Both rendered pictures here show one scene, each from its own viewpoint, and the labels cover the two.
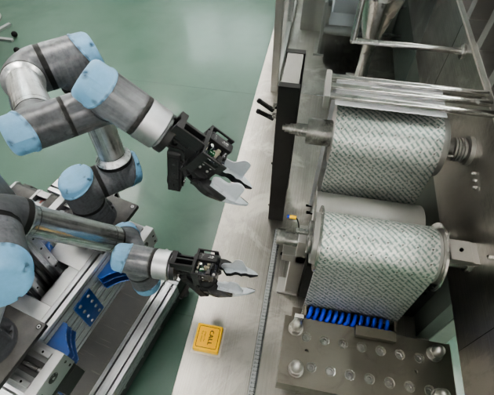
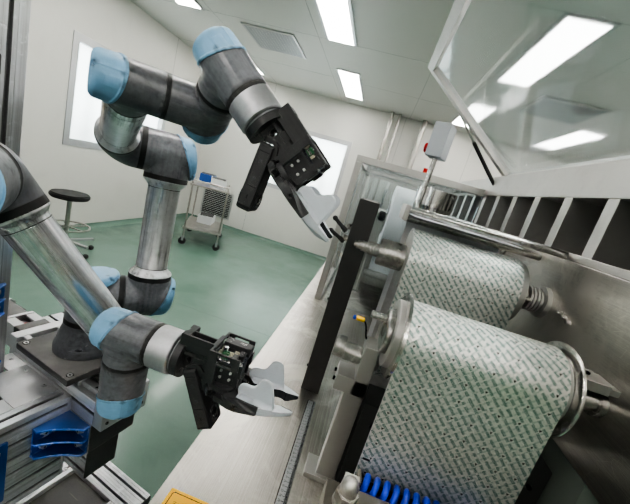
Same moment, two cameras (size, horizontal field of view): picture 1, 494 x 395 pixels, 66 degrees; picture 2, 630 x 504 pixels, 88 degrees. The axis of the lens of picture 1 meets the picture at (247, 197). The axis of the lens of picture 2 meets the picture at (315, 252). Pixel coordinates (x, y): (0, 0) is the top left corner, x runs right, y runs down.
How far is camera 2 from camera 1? 0.52 m
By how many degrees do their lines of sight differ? 40
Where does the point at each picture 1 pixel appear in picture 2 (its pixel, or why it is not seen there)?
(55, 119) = (156, 74)
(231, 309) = (230, 484)
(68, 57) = (169, 142)
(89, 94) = (215, 38)
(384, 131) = (463, 250)
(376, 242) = (482, 332)
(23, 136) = (113, 64)
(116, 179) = (141, 293)
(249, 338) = not seen: outside the picture
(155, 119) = (267, 92)
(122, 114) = (238, 69)
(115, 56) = not seen: hidden behind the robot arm
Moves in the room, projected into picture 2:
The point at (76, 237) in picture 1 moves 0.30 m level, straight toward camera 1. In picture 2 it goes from (68, 275) to (92, 382)
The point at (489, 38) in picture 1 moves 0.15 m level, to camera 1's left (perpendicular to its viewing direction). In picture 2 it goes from (531, 229) to (481, 214)
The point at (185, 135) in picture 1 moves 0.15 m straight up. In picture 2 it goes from (292, 118) to (319, 9)
